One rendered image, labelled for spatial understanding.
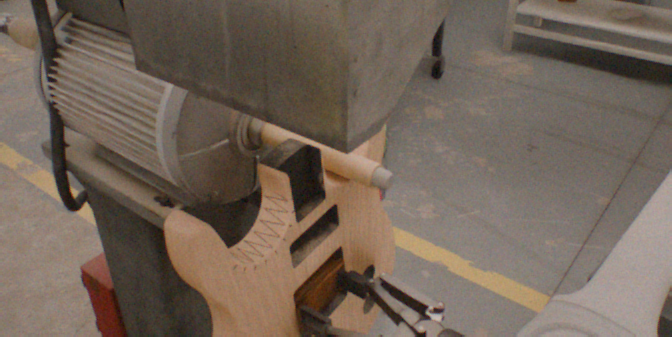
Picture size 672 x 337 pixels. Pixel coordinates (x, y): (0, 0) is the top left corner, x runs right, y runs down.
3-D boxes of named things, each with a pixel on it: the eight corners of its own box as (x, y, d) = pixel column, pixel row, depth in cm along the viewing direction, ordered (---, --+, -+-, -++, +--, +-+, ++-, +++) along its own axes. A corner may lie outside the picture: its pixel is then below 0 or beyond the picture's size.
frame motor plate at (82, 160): (43, 156, 107) (37, 139, 105) (150, 108, 123) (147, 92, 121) (168, 234, 88) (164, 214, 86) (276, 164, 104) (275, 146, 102)
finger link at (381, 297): (418, 335, 68) (428, 329, 69) (365, 276, 76) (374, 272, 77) (418, 355, 71) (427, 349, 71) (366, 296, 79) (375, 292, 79)
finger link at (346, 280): (363, 284, 76) (366, 281, 76) (321, 262, 80) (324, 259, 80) (364, 300, 78) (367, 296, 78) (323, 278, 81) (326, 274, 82)
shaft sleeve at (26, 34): (43, 28, 120) (26, 50, 119) (21, 11, 116) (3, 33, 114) (92, 48, 111) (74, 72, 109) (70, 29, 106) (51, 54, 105)
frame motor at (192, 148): (47, 152, 102) (3, 9, 89) (168, 97, 120) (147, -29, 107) (201, 246, 81) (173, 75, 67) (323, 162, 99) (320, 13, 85)
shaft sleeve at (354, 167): (280, 128, 83) (268, 147, 82) (270, 117, 81) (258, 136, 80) (386, 171, 74) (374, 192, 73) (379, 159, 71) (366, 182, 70)
